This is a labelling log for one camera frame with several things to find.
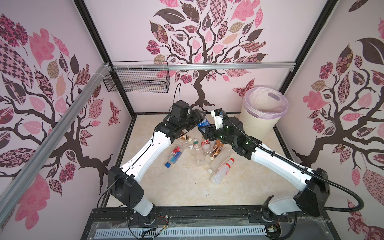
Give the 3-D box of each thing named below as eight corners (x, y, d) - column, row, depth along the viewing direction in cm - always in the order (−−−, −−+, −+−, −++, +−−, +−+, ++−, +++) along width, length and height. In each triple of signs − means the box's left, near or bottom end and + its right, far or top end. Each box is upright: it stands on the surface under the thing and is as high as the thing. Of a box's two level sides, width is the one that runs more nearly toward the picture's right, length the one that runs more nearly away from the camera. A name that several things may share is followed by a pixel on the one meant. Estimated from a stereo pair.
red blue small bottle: (165, 167, 93) (164, 163, 89) (176, 149, 102) (175, 144, 97) (172, 170, 92) (171, 166, 87) (183, 151, 100) (182, 147, 96)
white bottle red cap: (215, 187, 84) (216, 184, 81) (209, 180, 87) (210, 177, 83) (236, 165, 93) (238, 161, 89) (230, 160, 95) (232, 156, 91)
